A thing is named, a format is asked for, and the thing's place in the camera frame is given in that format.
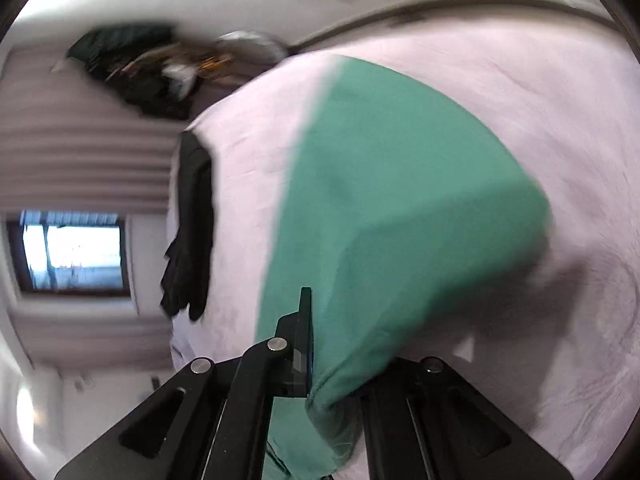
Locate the pale lilac embossed bedspread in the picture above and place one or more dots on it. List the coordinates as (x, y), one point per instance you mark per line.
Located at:
(550, 110)

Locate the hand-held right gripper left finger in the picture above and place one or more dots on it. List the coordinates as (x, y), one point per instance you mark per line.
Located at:
(292, 342)

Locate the dark clothes pile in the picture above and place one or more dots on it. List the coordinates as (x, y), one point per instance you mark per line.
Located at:
(135, 75)

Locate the white round object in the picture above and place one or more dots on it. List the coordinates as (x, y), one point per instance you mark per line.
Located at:
(250, 45)

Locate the green garment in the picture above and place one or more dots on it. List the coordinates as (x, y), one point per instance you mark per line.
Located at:
(400, 200)

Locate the window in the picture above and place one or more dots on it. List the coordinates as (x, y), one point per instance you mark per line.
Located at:
(75, 252)

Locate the black garment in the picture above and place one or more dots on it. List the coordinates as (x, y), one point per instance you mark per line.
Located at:
(192, 210)

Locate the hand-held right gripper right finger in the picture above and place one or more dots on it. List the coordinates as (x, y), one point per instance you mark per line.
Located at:
(430, 385)

